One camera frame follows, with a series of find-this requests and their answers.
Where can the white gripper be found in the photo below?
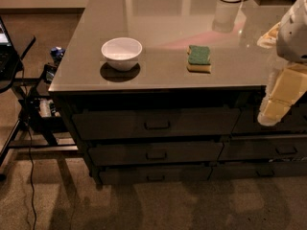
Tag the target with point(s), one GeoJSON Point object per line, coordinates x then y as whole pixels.
{"type": "Point", "coordinates": [294, 37]}

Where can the dark drawer cabinet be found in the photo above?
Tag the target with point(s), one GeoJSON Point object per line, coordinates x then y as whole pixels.
{"type": "Point", "coordinates": [160, 79]}

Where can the green and yellow sponge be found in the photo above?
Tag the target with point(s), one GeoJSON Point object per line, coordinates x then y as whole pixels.
{"type": "Point", "coordinates": [198, 59]}

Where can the white bowl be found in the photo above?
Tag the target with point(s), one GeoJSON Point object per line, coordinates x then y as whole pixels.
{"type": "Point", "coordinates": [122, 53]}

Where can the blue small object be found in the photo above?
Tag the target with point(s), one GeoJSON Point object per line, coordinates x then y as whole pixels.
{"type": "Point", "coordinates": [57, 54]}

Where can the small device with screen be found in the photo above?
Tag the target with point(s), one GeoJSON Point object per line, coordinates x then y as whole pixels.
{"type": "Point", "coordinates": [49, 72]}

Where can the black side stand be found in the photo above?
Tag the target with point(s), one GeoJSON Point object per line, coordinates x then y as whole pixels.
{"type": "Point", "coordinates": [25, 90]}

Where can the black laptop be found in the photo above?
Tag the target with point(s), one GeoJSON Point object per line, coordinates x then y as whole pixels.
{"type": "Point", "coordinates": [9, 58]}

